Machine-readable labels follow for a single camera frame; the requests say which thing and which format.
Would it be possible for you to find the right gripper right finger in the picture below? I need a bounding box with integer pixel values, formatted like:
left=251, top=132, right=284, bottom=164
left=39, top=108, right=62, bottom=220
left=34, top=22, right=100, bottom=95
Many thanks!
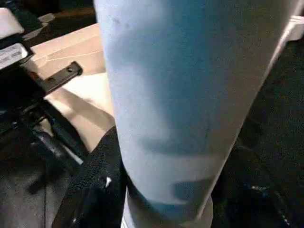
left=210, top=140, right=304, bottom=228

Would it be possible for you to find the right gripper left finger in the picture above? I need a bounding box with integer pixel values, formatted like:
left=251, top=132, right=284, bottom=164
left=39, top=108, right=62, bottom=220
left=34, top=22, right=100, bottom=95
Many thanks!
left=51, top=125, right=130, bottom=228

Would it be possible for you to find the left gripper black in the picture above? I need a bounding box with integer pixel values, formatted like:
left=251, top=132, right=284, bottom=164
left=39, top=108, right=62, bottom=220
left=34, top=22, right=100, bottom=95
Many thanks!
left=0, top=35, right=84, bottom=167

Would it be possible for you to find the white plastic table top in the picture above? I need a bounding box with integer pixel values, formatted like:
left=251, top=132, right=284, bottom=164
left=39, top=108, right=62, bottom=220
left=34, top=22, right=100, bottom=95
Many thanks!
left=29, top=14, right=304, bottom=154

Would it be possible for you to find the white plastic table leg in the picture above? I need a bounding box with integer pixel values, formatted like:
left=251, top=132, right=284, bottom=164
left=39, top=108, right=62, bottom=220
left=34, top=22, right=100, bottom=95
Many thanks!
left=92, top=0, right=302, bottom=228

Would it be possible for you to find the black shiny mat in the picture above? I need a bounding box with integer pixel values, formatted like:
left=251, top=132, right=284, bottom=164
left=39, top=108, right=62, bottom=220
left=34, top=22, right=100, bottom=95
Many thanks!
left=0, top=0, right=304, bottom=228

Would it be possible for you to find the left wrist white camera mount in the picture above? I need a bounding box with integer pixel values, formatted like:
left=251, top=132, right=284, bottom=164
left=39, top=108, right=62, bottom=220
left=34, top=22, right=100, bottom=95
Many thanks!
left=0, top=7, right=26, bottom=38

